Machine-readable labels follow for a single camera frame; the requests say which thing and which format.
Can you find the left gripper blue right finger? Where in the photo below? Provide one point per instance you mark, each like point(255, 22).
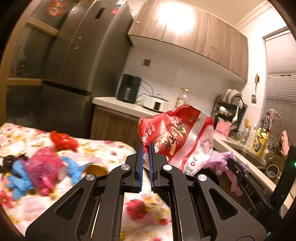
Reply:
point(151, 164)

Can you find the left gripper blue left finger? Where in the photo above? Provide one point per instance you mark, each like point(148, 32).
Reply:
point(140, 160)

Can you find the red white snack bag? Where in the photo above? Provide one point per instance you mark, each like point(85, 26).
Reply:
point(184, 135)

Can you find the red gold paper cup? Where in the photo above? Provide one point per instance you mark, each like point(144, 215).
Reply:
point(95, 169)

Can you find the purple glove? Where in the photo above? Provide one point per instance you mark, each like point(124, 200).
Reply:
point(218, 161)

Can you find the pink plastic bag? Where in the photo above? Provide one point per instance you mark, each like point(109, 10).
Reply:
point(45, 168)

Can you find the blue rubber glove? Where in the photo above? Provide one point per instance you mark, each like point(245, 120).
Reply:
point(20, 182)

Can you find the chrome kitchen faucet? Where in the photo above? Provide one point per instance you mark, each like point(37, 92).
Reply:
point(272, 124)

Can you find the steel cup in sink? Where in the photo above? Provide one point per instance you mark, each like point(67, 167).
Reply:
point(272, 171)

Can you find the wooden lower cabinet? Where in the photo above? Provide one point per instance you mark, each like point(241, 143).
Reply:
point(111, 125)

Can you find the wooden cabinet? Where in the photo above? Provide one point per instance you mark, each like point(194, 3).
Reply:
point(193, 35)
point(111, 125)

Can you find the white rice cooker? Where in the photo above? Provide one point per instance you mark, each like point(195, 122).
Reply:
point(156, 103)

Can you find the pink hanging cloth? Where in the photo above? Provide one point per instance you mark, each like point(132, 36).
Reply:
point(284, 144)

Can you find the cooking oil bottle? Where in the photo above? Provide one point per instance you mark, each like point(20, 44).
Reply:
point(183, 97)

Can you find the yellow detergent bottle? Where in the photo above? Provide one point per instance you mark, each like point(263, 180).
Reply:
point(259, 144)

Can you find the white soap bottle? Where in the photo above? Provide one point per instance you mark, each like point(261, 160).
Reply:
point(251, 136)

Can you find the black air fryer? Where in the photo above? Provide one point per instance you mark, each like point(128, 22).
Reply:
point(128, 89)

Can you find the pink utensil basket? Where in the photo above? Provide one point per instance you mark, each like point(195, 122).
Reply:
point(223, 128)

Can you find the red crumpled plastic wrapper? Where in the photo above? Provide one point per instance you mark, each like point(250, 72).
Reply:
point(63, 141)

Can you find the black dish rack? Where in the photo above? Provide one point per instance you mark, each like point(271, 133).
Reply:
point(224, 109)

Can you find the white ladle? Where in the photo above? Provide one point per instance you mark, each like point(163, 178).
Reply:
point(235, 118)

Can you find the hanging metal spatula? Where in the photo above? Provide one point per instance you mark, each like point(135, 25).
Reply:
point(253, 97)

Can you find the window blinds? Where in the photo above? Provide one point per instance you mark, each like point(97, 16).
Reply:
point(280, 79)

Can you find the dark grey refrigerator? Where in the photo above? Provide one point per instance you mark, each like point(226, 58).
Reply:
point(86, 61)

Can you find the wooden upper cabinet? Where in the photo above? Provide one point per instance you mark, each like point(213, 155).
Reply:
point(193, 35)

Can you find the wooden glass door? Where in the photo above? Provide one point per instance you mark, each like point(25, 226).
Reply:
point(27, 35)

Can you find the round red door decoration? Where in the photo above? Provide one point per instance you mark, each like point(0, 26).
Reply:
point(55, 8)

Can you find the dark wall socket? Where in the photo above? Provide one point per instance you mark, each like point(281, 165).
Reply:
point(147, 62)

